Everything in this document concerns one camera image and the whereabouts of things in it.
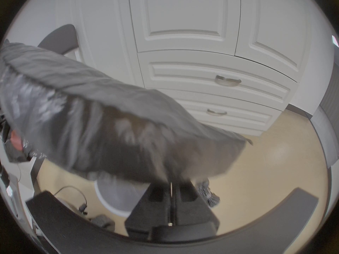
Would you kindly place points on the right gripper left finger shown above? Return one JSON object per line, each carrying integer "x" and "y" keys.
{"x": 156, "y": 208}

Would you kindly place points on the black plastic bag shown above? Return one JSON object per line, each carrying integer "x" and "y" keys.
{"x": 106, "y": 115}

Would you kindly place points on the white trash bin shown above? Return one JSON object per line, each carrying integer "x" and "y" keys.
{"x": 116, "y": 200}

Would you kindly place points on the bed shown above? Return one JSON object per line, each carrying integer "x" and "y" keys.
{"x": 328, "y": 134}

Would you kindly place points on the black plastic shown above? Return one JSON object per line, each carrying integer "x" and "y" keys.
{"x": 209, "y": 194}

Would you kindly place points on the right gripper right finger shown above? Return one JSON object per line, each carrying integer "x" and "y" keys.
{"x": 188, "y": 208}

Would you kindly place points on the white wardrobe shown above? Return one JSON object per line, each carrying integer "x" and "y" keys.
{"x": 185, "y": 9}

